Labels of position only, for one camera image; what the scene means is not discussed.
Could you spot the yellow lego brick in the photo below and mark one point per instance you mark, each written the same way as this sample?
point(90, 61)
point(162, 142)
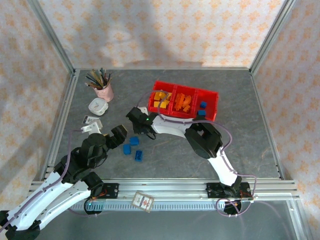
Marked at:
point(156, 103)
point(157, 96)
point(163, 105)
point(164, 94)

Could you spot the yellow wedge lego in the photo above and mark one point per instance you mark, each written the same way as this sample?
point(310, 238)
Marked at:
point(169, 95)

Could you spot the small orange curved lego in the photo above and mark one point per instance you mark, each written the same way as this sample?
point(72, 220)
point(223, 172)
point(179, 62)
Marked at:
point(178, 107)

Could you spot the orange arch lego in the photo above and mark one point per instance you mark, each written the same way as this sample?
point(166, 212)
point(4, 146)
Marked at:
point(188, 100)

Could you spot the blue lego brick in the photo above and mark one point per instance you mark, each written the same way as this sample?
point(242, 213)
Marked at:
point(139, 155)
point(126, 149)
point(204, 104)
point(201, 113)
point(134, 140)

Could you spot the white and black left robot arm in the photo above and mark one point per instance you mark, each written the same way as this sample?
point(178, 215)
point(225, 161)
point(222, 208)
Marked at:
point(50, 200)

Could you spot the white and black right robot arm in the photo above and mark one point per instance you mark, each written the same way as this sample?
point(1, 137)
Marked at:
point(170, 126)

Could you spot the white square clock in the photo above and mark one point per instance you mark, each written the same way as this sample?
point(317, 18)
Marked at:
point(98, 107)

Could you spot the pink cup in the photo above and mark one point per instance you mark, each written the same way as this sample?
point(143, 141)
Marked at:
point(105, 92)

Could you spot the colored pencil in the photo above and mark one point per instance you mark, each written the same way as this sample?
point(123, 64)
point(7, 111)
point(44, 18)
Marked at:
point(96, 78)
point(92, 80)
point(91, 85)
point(102, 76)
point(107, 79)

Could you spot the playing card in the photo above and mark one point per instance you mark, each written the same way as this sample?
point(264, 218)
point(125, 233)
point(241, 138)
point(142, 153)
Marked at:
point(143, 201)

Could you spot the red three-compartment bin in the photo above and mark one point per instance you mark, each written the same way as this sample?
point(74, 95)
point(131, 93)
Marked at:
point(212, 100)

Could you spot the orange patterned backdrop cloth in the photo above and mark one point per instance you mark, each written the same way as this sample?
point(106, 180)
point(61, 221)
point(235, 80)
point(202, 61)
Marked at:
point(160, 30)

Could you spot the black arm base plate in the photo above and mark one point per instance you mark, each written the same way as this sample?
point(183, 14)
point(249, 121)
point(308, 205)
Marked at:
point(111, 191)
point(212, 190)

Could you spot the aluminium side rail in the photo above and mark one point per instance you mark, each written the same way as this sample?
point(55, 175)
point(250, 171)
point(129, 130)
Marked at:
point(268, 125)
point(65, 107)

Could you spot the wide aluminium mounting rail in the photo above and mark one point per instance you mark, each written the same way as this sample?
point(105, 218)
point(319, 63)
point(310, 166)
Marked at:
point(162, 187)

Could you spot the aluminium frame post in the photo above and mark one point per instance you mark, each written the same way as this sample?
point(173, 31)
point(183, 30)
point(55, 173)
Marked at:
point(50, 35)
point(272, 32)

